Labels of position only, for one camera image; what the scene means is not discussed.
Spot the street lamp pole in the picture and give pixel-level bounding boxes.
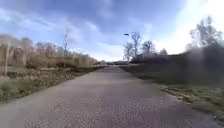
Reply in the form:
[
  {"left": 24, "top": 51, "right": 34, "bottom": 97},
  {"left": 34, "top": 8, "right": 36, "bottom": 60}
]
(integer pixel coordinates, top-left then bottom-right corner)
[{"left": 123, "top": 32, "right": 132, "bottom": 63}]

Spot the group of bare trees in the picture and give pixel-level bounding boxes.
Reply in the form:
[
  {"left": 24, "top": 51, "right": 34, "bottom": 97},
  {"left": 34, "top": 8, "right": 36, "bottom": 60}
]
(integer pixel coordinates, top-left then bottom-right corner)
[{"left": 122, "top": 31, "right": 169, "bottom": 64}]

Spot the grey asphalt path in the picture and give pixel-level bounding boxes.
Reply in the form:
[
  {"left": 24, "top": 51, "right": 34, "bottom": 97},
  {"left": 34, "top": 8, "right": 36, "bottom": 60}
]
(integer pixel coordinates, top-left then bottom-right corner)
[{"left": 0, "top": 65, "right": 223, "bottom": 128}]

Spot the row of brown bushes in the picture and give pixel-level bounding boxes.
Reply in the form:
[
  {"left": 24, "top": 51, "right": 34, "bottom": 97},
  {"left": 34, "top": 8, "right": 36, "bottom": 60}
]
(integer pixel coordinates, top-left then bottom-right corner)
[{"left": 0, "top": 34, "right": 100, "bottom": 76}]

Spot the dark hedge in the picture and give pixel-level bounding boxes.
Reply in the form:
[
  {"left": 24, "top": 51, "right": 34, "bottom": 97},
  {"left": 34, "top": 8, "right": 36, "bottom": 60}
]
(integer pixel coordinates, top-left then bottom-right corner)
[{"left": 130, "top": 43, "right": 224, "bottom": 86}]

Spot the grass verge with leaves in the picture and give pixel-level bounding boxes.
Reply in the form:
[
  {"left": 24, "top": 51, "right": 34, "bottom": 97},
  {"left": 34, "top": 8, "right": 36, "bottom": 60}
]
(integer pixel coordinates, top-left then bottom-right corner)
[{"left": 0, "top": 65, "right": 107, "bottom": 104}]

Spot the grass verge beside hedge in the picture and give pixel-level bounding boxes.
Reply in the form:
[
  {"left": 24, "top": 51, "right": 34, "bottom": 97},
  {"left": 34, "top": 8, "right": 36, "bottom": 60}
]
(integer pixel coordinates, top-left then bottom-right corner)
[{"left": 119, "top": 65, "right": 224, "bottom": 125}]

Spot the tree behind hedge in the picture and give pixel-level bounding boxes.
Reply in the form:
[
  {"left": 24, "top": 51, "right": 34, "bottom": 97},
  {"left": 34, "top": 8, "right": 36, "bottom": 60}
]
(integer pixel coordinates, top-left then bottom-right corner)
[{"left": 185, "top": 15, "right": 224, "bottom": 52}]

